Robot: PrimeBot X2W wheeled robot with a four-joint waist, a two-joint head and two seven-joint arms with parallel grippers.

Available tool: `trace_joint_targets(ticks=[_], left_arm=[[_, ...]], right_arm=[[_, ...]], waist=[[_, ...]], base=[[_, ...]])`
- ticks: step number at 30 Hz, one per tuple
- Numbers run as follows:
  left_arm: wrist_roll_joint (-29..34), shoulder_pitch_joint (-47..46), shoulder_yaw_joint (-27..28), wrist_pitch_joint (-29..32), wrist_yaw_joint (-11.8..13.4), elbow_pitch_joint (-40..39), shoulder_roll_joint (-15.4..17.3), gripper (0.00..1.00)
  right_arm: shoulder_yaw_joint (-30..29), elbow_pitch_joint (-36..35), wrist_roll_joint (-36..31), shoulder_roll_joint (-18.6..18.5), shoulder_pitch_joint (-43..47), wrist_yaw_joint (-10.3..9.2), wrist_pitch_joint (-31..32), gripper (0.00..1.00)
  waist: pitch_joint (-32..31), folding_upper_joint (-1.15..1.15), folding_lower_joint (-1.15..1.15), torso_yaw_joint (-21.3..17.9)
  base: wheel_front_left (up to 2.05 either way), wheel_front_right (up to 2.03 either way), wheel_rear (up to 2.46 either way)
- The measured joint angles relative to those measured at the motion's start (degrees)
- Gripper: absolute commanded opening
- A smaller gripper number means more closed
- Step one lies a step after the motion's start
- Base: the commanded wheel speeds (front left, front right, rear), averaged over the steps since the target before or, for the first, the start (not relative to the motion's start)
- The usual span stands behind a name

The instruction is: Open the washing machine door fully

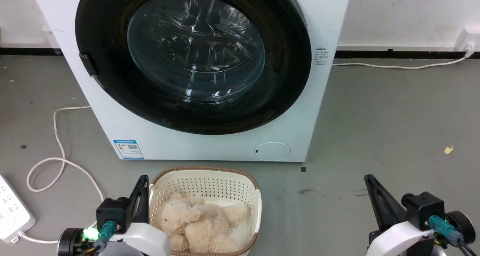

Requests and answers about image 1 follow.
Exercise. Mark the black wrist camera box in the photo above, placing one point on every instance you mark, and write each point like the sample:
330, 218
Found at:
111, 210
423, 205

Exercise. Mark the yellow paper scrap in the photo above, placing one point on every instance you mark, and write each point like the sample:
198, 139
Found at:
448, 149

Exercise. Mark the black text sticker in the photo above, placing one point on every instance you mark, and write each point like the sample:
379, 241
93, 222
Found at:
321, 56

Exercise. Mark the cream plastic laundry basket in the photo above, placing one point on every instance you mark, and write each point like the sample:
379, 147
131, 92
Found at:
210, 184

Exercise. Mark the white power strip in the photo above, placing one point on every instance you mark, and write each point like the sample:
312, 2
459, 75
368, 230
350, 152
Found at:
10, 213

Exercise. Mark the white front-load washing machine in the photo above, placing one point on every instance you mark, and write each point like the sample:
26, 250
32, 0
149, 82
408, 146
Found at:
210, 147

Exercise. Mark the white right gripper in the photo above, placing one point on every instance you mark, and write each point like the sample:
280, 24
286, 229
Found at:
401, 237

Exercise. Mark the beige plush teddy bear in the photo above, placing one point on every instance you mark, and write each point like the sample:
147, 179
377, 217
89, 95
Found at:
198, 224

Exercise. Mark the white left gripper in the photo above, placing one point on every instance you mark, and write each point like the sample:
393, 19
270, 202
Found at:
144, 239

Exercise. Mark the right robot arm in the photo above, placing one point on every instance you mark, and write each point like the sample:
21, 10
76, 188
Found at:
462, 226

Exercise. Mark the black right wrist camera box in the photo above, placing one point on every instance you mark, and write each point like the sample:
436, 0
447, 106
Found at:
423, 205

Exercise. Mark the white wall socket box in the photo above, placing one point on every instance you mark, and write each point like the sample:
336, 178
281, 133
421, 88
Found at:
468, 39

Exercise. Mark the round black glass washer door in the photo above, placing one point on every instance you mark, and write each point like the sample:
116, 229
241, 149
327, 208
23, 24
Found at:
195, 60

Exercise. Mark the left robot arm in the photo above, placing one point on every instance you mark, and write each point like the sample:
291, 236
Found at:
71, 243

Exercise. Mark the blue energy label sticker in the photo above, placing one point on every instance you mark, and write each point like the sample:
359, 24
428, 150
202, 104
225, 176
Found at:
128, 149

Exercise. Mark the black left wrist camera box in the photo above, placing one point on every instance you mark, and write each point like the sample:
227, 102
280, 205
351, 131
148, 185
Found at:
111, 210

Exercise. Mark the round white filter cover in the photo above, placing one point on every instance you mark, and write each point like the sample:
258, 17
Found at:
272, 151

